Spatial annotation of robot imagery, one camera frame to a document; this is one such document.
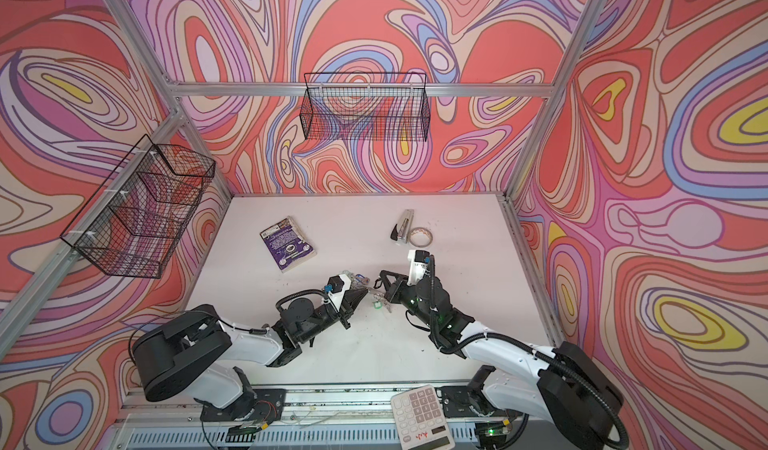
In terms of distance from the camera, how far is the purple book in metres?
1.01

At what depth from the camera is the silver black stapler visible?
1.07m

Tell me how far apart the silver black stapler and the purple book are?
0.97 ft
